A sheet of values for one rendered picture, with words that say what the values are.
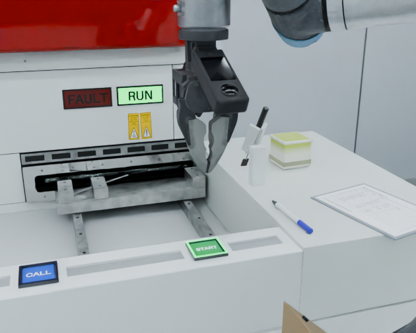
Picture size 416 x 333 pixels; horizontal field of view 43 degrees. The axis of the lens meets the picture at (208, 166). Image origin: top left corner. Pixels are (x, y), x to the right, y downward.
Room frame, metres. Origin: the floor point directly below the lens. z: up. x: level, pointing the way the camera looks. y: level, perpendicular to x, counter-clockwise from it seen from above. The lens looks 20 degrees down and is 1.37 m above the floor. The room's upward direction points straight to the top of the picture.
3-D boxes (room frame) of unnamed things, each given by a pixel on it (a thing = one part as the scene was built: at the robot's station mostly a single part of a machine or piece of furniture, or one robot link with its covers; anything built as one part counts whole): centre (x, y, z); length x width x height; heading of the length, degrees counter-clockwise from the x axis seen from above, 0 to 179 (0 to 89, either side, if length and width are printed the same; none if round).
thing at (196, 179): (1.27, 0.03, 0.89); 0.08 x 0.03 x 0.03; 17
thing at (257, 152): (1.05, -0.10, 1.03); 0.06 x 0.04 x 0.13; 17
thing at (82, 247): (0.99, 0.26, 0.84); 0.50 x 0.02 x 0.03; 17
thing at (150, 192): (1.22, 0.19, 0.87); 0.36 x 0.08 x 0.03; 107
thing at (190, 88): (0.78, 0.01, 1.25); 0.09 x 0.08 x 0.12; 18
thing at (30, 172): (1.28, 0.25, 0.89); 0.44 x 0.02 x 0.10; 107
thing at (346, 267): (1.11, -0.23, 0.89); 0.62 x 0.35 x 0.14; 17
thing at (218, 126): (0.78, -0.01, 1.14); 0.06 x 0.03 x 0.09; 18
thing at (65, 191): (1.17, 0.34, 0.89); 0.08 x 0.03 x 0.03; 17
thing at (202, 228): (1.07, 0.01, 0.84); 0.50 x 0.02 x 0.03; 17
